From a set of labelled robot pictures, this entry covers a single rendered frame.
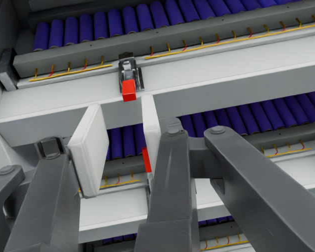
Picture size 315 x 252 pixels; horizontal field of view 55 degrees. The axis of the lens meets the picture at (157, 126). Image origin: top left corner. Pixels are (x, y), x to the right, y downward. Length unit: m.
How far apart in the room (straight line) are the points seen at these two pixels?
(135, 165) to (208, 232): 0.21
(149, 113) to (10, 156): 0.27
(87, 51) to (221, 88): 0.17
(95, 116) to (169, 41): 0.23
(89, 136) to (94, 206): 0.33
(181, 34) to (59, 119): 0.18
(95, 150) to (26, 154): 0.29
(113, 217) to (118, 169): 0.07
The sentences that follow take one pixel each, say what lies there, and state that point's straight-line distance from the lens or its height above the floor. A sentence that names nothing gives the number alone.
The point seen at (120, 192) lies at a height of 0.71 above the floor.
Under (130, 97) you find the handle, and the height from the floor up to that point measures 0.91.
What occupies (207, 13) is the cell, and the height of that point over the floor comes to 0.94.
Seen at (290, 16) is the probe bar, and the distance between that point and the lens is 0.43.
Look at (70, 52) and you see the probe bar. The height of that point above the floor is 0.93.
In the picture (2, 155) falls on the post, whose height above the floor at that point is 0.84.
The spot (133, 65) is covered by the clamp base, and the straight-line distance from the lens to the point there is 0.36.
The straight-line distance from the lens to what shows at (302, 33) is 0.42.
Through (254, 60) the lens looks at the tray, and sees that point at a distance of 0.38.
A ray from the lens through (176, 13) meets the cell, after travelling 0.43.
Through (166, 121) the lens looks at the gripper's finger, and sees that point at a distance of 0.17.
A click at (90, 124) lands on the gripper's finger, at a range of 0.17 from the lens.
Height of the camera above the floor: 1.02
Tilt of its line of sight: 30 degrees down
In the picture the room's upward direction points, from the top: 10 degrees counter-clockwise
